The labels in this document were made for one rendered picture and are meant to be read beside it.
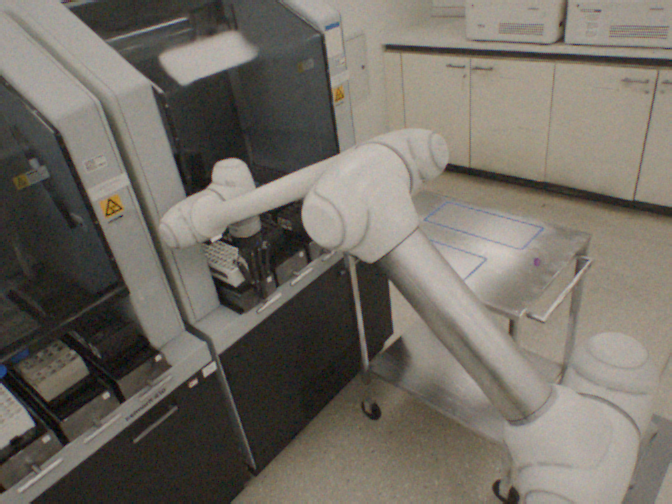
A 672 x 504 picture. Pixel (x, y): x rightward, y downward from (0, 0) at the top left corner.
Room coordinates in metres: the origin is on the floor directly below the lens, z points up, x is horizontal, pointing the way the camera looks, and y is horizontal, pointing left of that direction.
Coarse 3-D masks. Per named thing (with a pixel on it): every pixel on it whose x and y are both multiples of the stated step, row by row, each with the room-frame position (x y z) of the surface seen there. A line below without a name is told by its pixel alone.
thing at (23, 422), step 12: (0, 384) 1.00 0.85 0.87; (0, 396) 0.96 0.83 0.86; (12, 396) 0.96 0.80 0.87; (0, 408) 0.92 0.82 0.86; (12, 408) 0.92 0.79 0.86; (24, 408) 0.91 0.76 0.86; (0, 420) 0.89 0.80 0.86; (12, 420) 0.88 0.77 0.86; (24, 420) 0.89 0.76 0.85; (0, 432) 0.86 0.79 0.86; (12, 432) 0.87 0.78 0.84; (24, 432) 0.88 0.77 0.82; (0, 444) 0.85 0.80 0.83
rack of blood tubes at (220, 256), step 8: (208, 248) 1.50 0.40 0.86; (216, 248) 1.48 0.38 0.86; (224, 248) 1.48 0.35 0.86; (232, 248) 1.47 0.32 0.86; (208, 256) 1.44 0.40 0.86; (216, 256) 1.44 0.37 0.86; (224, 256) 1.43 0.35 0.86; (232, 256) 1.43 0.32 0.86; (208, 264) 1.41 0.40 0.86; (216, 264) 1.39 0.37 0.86; (224, 264) 1.38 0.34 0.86; (232, 264) 1.38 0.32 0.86; (216, 272) 1.43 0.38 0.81; (224, 272) 1.36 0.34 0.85; (232, 272) 1.33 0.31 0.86; (240, 272) 1.35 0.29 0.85; (232, 280) 1.33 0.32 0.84; (240, 280) 1.34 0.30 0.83
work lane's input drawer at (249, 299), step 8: (216, 280) 1.38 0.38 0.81; (272, 280) 1.38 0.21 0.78; (216, 288) 1.37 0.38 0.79; (224, 288) 1.34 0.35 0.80; (232, 288) 1.33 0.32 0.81; (240, 288) 1.31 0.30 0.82; (248, 288) 1.32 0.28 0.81; (272, 288) 1.37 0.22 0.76; (224, 296) 1.35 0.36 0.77; (232, 296) 1.32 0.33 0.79; (240, 296) 1.29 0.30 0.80; (248, 296) 1.31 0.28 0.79; (256, 296) 1.33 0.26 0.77; (280, 296) 1.34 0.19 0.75; (240, 304) 1.30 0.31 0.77; (248, 304) 1.30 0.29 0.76; (256, 304) 1.32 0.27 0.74; (264, 304) 1.30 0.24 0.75; (256, 312) 1.28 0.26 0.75
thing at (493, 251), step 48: (432, 192) 1.71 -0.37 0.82; (432, 240) 1.40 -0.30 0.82; (480, 240) 1.36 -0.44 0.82; (528, 240) 1.32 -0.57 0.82; (576, 240) 1.29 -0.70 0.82; (480, 288) 1.14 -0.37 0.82; (528, 288) 1.11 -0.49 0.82; (576, 288) 1.30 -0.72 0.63; (432, 336) 1.55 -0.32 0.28; (432, 384) 1.32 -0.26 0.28; (480, 432) 1.10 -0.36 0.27
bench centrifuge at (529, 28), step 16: (480, 0) 3.31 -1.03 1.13; (496, 0) 3.24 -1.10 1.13; (512, 0) 3.17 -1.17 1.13; (528, 0) 3.10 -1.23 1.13; (544, 0) 3.04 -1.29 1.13; (560, 0) 3.01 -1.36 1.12; (480, 16) 3.30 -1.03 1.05; (496, 16) 3.23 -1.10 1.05; (512, 16) 3.16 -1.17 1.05; (528, 16) 3.09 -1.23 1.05; (544, 16) 3.03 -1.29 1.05; (560, 16) 3.02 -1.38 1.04; (480, 32) 3.30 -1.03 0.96; (496, 32) 3.23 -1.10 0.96; (512, 32) 3.16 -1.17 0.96; (528, 32) 3.09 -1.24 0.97; (544, 32) 3.02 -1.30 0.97; (560, 32) 3.04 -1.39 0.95
